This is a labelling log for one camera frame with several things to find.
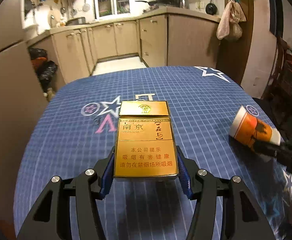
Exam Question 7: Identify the dark wooden chair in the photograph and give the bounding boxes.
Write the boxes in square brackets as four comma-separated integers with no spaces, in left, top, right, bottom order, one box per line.
[263,36,292,120]

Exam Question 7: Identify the blue grid tablecloth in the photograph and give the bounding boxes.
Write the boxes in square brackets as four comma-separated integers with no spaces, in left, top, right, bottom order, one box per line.
[14,67,292,239]

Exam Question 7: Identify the steel kettle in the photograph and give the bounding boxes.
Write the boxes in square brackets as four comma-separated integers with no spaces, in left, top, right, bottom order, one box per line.
[173,0,190,9]

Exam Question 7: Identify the hanging pink plastic bags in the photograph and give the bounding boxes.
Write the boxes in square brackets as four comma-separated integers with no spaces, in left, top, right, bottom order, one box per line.
[216,0,246,41]

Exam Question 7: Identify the orange paper cup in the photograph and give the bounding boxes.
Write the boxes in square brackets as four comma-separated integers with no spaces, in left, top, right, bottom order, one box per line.
[229,106,281,152]

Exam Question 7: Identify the beige refrigerator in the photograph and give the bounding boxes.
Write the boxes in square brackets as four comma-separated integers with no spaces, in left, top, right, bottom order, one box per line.
[0,0,47,224]

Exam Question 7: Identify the gold cigarette pack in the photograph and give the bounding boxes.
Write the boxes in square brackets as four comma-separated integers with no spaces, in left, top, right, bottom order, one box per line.
[114,101,178,180]

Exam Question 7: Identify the beige kitchen cabinets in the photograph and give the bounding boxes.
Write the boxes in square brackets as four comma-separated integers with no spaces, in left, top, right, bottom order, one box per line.
[27,7,220,87]

